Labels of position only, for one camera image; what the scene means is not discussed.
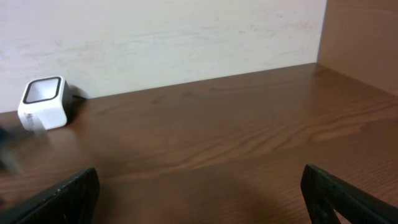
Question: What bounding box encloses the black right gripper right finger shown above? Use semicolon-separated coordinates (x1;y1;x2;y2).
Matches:
300;164;397;224

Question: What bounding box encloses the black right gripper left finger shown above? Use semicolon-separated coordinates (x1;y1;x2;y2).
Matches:
1;167;100;224

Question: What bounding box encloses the white barcode scanner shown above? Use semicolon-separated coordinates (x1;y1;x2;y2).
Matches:
17;76;73;131

